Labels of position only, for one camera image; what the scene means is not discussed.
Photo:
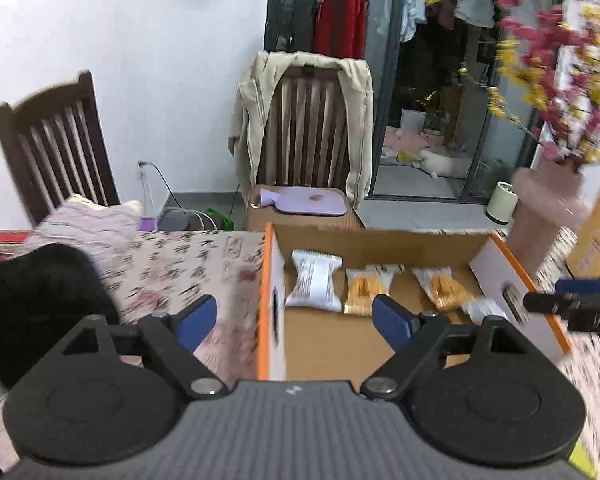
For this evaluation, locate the pink and yellow flowers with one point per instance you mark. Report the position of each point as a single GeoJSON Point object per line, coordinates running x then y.
{"type": "Point", "coordinates": [545, 45]}

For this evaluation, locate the dark wooden chair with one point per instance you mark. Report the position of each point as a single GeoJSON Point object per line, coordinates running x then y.
{"type": "Point", "coordinates": [305, 130]}
{"type": "Point", "coordinates": [55, 140]}

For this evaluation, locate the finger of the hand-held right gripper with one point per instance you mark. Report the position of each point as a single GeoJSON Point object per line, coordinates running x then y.
{"type": "Point", "coordinates": [550, 302]}
{"type": "Point", "coordinates": [582, 285]}

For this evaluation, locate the gold snack packet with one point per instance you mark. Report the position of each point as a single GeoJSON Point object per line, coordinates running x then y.
{"type": "Point", "coordinates": [364, 290]}
{"type": "Point", "coordinates": [445, 290]}

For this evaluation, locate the pink striped cushion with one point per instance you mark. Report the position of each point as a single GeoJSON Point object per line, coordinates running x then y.
{"type": "Point", "coordinates": [90, 225]}

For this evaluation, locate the white cup on floor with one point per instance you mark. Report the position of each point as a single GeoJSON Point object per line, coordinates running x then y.
{"type": "Point", "coordinates": [501, 205]}

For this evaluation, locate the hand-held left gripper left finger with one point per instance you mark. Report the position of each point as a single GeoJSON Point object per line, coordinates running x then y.
{"type": "Point", "coordinates": [196, 321]}

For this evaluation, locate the wooden chair with beige jacket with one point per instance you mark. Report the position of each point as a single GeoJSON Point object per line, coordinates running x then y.
{"type": "Point", "coordinates": [360, 130]}

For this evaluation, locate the black cloth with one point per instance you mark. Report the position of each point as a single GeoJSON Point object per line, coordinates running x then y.
{"type": "Point", "coordinates": [40, 300]}

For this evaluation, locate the red striped cloth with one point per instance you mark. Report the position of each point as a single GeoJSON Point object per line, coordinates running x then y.
{"type": "Point", "coordinates": [10, 242]}

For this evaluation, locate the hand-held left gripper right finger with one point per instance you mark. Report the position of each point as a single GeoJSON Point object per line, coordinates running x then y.
{"type": "Point", "coordinates": [391, 321]}

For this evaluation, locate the grey round device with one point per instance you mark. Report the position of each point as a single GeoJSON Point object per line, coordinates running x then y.
{"type": "Point", "coordinates": [180, 220]}

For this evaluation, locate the red hanging garment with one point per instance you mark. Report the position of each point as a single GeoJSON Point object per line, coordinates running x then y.
{"type": "Point", "coordinates": [340, 25]}

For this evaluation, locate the purple hot water bottle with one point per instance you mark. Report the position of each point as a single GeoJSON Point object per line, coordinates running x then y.
{"type": "Point", "coordinates": [300, 201]}

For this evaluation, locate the green bag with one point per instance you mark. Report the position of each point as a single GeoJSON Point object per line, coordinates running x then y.
{"type": "Point", "coordinates": [220, 219]}

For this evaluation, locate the white plush toy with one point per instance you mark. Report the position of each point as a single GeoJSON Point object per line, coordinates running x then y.
{"type": "Point", "coordinates": [445, 165]}

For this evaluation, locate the small white snack packet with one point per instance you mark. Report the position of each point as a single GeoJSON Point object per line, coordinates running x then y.
{"type": "Point", "coordinates": [485, 310]}

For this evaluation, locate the sliding glass door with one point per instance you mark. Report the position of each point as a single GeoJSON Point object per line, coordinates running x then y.
{"type": "Point", "coordinates": [387, 85]}

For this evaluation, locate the pink vase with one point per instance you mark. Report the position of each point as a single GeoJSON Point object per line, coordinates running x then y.
{"type": "Point", "coordinates": [540, 220]}

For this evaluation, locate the orange cardboard box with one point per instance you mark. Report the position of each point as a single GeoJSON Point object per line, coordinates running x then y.
{"type": "Point", "coordinates": [330, 342]}

